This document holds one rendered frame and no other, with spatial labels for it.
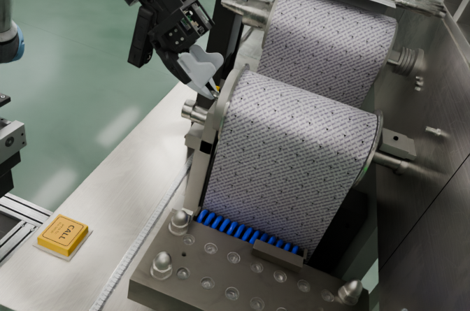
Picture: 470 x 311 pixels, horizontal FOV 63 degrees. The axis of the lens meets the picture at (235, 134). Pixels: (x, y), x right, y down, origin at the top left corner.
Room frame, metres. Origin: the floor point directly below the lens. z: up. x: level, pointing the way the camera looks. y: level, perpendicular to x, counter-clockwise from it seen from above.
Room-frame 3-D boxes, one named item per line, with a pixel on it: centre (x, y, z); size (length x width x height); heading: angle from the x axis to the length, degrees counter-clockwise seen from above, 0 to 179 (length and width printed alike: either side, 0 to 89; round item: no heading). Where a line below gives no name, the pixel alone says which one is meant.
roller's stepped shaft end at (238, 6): (0.86, 0.08, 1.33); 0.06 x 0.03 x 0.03; 83
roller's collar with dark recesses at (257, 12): (0.85, 0.02, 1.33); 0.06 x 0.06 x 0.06; 83
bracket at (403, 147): (0.56, -0.27, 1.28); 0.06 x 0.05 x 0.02; 83
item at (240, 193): (0.52, -0.09, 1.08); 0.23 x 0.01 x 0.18; 83
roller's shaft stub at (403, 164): (0.56, -0.26, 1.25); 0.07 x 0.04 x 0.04; 83
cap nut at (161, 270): (0.38, 0.06, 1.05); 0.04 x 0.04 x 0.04
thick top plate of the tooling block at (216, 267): (0.40, -0.11, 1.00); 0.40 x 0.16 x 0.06; 83
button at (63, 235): (0.47, 0.28, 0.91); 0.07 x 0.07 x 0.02; 83
